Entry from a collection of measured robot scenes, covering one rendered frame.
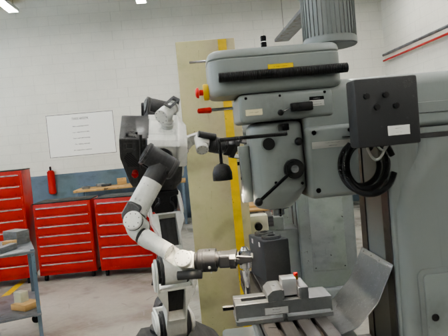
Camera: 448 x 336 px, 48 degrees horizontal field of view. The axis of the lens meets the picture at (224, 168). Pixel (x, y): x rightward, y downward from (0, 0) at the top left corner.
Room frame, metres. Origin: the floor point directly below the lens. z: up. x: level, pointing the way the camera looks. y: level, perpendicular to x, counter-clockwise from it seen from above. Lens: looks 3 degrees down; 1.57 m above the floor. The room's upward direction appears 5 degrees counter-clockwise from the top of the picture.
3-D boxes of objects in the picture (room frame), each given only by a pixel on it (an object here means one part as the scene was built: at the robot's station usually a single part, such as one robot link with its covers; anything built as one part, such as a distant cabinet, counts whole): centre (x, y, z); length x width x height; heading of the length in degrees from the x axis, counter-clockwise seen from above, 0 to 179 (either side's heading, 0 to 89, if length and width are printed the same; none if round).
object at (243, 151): (1.88, -0.08, 1.45); 0.04 x 0.04 x 0.21; 4
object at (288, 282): (1.81, -0.19, 1.03); 0.06 x 0.05 x 0.06; 4
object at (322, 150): (1.90, -0.38, 1.47); 0.24 x 0.19 x 0.26; 4
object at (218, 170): (1.84, 0.01, 1.46); 0.07 x 0.07 x 0.06
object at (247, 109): (1.89, -0.23, 1.68); 0.34 x 0.24 x 0.10; 94
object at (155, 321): (2.56, 0.33, 0.68); 0.21 x 0.20 x 0.13; 15
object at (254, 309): (1.81, -0.16, 0.98); 0.35 x 0.15 x 0.11; 94
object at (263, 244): (2.34, -0.17, 1.03); 0.22 x 0.12 x 0.20; 15
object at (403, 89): (1.57, -0.51, 1.62); 0.20 x 0.09 x 0.21; 94
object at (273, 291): (1.81, -0.14, 1.02); 0.12 x 0.06 x 0.04; 4
